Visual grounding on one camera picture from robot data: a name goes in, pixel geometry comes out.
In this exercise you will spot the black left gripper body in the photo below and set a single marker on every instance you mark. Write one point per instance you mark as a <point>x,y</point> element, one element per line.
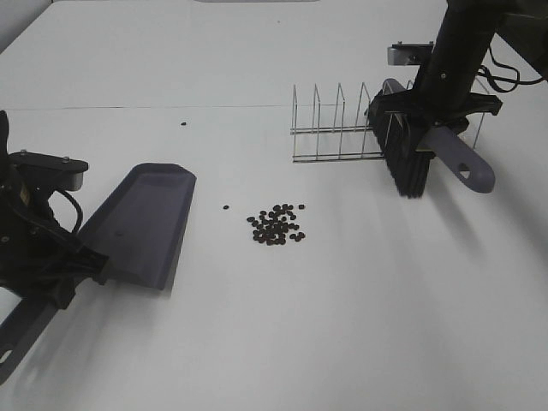
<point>37,266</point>

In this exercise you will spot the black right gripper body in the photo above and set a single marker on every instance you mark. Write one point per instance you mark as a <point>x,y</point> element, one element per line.
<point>403,112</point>

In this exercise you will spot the grey plastic dustpan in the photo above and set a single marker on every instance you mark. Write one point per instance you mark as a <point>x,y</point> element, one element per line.
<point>139,226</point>

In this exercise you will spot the coffee bean pile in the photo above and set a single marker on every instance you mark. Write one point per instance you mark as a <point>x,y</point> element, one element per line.
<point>277,226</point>

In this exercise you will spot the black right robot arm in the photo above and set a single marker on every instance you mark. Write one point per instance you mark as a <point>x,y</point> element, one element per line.
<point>442,92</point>

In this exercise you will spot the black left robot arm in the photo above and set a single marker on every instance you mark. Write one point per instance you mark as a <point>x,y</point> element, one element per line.
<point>32,204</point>

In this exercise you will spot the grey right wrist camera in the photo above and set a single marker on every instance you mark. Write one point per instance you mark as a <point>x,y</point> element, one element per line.
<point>409,54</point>

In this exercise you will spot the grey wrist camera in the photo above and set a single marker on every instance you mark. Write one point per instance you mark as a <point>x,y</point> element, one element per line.
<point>409,54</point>
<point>41,170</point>

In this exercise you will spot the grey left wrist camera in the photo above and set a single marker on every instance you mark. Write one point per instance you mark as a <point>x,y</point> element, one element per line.
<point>41,170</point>

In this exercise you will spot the metal wire rack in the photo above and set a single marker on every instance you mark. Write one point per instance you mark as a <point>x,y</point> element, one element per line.
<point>333,132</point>

